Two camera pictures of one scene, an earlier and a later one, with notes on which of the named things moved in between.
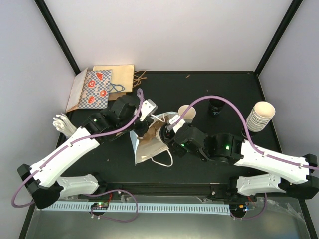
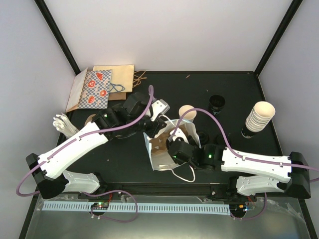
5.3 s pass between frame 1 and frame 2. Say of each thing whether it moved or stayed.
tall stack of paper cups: stayed
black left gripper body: moved
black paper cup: stayed
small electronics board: stayed
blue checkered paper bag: stayed
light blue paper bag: moved
